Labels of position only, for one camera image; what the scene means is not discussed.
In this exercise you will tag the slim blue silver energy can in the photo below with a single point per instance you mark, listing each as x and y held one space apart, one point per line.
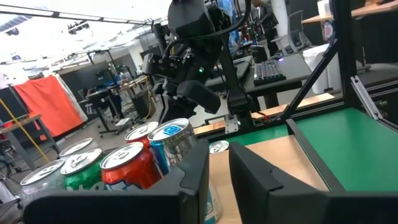
174 146

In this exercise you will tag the red-orange soda can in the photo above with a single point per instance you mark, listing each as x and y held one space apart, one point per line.
219 146

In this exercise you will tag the red-orange Fanta can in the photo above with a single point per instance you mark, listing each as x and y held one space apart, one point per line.
130 171

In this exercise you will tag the yellow pole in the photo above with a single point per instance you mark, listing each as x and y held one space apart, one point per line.
25 131

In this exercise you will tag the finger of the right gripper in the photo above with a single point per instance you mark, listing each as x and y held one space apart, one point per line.
161 87
175 109

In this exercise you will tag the orange cloth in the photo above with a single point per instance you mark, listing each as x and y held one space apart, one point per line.
49 102

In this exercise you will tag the backlit black keyboard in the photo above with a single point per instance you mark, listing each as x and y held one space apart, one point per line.
269 73

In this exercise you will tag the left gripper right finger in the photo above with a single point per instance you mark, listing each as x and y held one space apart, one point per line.
280 205

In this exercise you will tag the person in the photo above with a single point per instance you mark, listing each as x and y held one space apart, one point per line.
267 21

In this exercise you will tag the white container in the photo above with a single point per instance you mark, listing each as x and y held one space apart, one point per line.
320 68

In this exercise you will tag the wooden desk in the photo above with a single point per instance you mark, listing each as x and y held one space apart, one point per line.
367 11

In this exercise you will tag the silver aluminium rail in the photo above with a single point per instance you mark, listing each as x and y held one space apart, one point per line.
367 98

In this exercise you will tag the black ceiling light rail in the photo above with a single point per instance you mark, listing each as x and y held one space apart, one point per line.
56 14

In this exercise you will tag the silver and red soda can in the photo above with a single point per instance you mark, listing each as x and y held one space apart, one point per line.
42 171
76 146

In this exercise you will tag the grey office chair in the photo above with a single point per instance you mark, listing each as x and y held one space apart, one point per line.
295 28

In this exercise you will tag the black bin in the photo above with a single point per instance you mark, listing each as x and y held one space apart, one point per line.
143 104

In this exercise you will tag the green table mat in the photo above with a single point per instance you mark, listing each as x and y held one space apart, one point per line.
357 149

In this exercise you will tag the grey desk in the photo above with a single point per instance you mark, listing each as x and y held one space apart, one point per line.
295 68

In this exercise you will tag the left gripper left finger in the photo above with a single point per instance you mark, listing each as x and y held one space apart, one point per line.
124 207

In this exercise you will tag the grey table with wooden top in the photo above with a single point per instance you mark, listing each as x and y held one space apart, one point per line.
18 124

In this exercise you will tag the silver metal bracket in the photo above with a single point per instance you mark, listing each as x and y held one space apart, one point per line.
231 124

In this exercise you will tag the black rolling desk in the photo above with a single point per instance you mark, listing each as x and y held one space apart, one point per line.
102 93

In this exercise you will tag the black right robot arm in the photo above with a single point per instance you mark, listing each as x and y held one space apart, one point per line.
189 18

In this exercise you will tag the green soda can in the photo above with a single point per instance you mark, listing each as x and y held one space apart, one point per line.
84 177

